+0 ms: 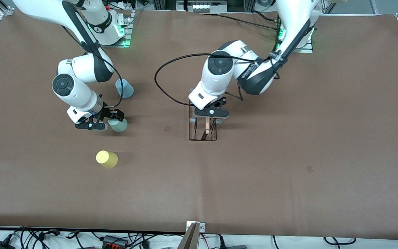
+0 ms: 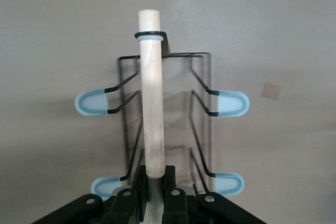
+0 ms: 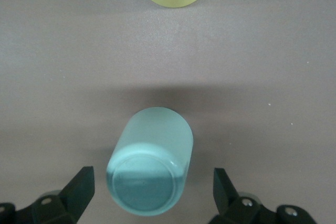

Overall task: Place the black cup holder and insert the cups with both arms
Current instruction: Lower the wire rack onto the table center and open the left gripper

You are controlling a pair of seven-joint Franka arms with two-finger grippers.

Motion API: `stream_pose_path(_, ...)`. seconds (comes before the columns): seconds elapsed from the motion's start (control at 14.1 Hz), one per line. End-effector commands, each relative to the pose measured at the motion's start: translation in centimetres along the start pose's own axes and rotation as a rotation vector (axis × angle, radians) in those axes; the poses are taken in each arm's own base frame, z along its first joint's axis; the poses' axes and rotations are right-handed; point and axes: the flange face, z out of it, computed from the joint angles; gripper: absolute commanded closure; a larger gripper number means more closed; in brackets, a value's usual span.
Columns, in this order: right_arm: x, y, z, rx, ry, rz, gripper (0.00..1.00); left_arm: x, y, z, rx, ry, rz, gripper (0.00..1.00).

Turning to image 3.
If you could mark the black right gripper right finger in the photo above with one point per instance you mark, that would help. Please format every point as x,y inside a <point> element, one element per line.
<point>249,211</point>

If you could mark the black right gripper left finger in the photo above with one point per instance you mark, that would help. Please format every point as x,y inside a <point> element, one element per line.
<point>52,208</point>

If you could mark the mint green plastic cup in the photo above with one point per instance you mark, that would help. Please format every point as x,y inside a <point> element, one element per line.
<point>152,161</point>

